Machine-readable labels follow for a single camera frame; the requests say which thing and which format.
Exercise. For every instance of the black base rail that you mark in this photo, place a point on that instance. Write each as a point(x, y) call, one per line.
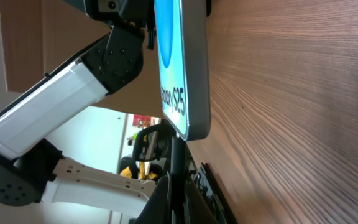
point(213, 195)

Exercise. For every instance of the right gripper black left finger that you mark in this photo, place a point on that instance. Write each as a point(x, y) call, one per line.
point(156, 210)

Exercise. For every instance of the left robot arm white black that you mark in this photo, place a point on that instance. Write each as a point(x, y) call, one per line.
point(33, 170)

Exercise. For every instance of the black office chair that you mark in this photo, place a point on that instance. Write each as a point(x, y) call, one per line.
point(151, 155)

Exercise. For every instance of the blue Galaxy S25 smartphone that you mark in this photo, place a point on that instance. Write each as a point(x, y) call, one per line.
point(183, 66)

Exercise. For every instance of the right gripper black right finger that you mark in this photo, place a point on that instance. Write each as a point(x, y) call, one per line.
point(196, 210)

